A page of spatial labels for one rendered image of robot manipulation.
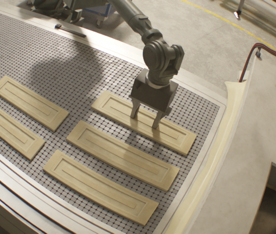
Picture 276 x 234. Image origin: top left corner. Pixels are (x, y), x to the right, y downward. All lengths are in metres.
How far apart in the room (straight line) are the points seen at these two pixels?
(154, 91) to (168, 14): 3.60
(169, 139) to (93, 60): 0.85
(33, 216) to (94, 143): 0.70
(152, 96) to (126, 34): 2.72
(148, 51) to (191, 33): 3.36
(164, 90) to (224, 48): 3.27
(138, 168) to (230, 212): 0.72
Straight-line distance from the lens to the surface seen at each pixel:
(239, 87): 3.15
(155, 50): 2.08
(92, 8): 4.89
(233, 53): 5.44
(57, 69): 2.79
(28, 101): 2.50
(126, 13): 2.39
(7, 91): 2.60
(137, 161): 2.28
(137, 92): 2.32
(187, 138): 2.51
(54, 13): 3.84
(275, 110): 2.61
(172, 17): 5.71
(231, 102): 2.96
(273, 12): 6.74
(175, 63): 2.22
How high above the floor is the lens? 2.61
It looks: 42 degrees down
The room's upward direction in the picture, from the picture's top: 18 degrees clockwise
